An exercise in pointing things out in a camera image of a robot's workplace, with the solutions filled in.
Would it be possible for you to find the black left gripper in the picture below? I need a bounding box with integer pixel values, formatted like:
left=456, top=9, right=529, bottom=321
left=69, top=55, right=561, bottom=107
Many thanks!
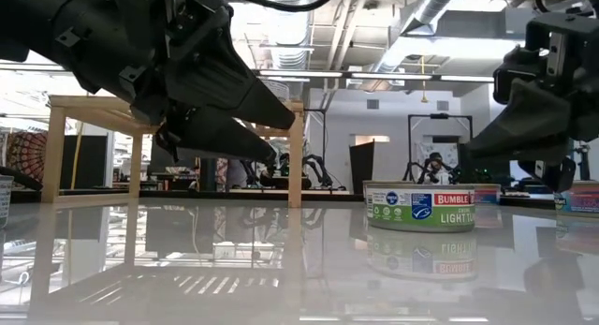
left=55, top=0, right=297, bottom=166

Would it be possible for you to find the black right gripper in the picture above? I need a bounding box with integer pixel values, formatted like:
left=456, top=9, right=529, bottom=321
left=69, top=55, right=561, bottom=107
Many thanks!
left=466, top=10, right=599, bottom=194

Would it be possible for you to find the light wooden slatted shelf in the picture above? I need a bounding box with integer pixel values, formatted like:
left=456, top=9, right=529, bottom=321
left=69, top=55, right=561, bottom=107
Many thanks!
left=40, top=95, right=305, bottom=209

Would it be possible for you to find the large black panel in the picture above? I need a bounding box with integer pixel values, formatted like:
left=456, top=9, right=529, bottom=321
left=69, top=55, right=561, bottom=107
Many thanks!
left=458, top=140, right=512, bottom=185

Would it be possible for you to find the person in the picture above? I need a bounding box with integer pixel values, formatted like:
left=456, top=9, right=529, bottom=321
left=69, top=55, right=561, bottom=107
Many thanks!
left=423, top=151, right=446, bottom=182

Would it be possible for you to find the black cabinet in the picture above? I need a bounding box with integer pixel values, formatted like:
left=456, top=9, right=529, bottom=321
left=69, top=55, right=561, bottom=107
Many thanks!
left=58, top=135, right=110, bottom=190

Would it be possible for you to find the black standing board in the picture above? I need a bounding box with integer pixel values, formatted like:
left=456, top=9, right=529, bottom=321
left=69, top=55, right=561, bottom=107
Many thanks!
left=349, top=140, right=376, bottom=196

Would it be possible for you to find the ceiling light strip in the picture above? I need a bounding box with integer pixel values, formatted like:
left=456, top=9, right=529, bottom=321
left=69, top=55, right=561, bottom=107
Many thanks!
left=255, top=69, right=497, bottom=82

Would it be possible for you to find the red patterned tapestry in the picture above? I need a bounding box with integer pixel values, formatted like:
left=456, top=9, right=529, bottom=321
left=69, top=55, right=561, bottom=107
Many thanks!
left=5, top=130, right=48, bottom=185

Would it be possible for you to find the black camera stand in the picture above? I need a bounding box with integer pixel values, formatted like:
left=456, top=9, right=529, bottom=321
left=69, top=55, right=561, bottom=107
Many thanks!
left=576, top=144, right=593, bottom=182

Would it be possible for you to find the ribbed silver ceiling duct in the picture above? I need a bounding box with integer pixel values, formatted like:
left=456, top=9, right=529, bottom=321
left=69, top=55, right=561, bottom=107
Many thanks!
left=261, top=0, right=313, bottom=82

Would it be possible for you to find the white wall poster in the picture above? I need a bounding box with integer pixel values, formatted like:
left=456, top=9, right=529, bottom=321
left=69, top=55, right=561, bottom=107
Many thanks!
left=416, top=141, right=460, bottom=176

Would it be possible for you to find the black metal stand frame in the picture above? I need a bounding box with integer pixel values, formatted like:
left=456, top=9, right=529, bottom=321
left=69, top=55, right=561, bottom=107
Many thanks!
left=303, top=108, right=329, bottom=188
left=408, top=112, right=474, bottom=176

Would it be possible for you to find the yellow pendant cable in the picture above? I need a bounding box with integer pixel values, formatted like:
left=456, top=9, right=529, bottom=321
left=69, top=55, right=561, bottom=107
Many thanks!
left=419, top=55, right=430, bottom=104

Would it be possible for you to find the yellow hanging cord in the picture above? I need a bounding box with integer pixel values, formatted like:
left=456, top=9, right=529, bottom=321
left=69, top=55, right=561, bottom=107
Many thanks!
left=69, top=123, right=85, bottom=190

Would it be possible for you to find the smooth silver ceiling duct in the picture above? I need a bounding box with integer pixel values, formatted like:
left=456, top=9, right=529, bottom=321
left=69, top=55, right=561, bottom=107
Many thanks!
left=372, top=0, right=469, bottom=73

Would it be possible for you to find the thick black hose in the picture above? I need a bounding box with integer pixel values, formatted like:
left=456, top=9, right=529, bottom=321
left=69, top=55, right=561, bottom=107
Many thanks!
left=0, top=165, right=42, bottom=191

